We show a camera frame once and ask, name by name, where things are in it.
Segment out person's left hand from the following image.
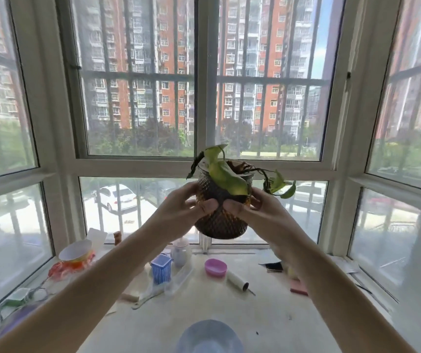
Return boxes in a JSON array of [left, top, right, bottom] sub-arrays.
[[147, 182, 219, 247]]

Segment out person's right hand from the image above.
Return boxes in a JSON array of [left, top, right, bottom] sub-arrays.
[[223, 187, 307, 263]]

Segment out textured amber glass vase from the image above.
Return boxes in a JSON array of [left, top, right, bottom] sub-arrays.
[[194, 164, 254, 240]]

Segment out person's right forearm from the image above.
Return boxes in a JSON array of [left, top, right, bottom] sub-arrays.
[[269, 235, 417, 353]]

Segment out person's left forearm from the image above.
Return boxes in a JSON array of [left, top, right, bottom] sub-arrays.
[[0, 223, 167, 353]]

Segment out green pothos plant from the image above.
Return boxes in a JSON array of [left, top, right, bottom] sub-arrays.
[[186, 144, 297, 200]]

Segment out white plastic bottle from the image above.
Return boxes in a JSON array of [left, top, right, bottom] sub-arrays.
[[170, 237, 193, 269]]

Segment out pink plastic bowl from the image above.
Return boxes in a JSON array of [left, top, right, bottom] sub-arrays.
[[204, 258, 228, 279]]

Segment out dark card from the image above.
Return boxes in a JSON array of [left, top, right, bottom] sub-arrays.
[[259, 261, 284, 273]]

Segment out white paper roll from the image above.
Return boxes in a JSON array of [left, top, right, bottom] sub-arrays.
[[226, 271, 250, 291]]

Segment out clear plastic case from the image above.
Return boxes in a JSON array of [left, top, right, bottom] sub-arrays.
[[163, 266, 195, 297]]

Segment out blue toothpick box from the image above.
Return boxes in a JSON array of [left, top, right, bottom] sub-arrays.
[[150, 254, 173, 285]]

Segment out white car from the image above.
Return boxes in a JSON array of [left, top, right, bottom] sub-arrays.
[[94, 184, 138, 213]]

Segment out pink sponge block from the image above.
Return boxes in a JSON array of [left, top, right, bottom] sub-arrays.
[[290, 278, 309, 297]]

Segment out white toothbrush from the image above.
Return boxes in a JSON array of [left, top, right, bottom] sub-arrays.
[[131, 286, 168, 310]]

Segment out white paper sheet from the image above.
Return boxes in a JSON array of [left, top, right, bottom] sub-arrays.
[[86, 228, 108, 251]]

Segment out metal window bars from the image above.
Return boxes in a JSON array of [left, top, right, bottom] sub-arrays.
[[0, 0, 421, 239]]

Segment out pale blue bowl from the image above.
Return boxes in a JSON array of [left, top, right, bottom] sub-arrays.
[[175, 319, 245, 353]]

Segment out white paper bowl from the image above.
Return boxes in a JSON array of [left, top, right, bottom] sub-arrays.
[[59, 240, 94, 264]]

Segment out orange plastic bag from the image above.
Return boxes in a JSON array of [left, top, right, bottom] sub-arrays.
[[48, 252, 96, 281]]

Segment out red brick apartment building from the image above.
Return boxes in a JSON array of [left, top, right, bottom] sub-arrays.
[[72, 0, 323, 134]]

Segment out green and white box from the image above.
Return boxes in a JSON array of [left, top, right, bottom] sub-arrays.
[[4, 288, 32, 308]]

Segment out white window frame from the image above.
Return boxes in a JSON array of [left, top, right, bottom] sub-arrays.
[[0, 0, 421, 328]]

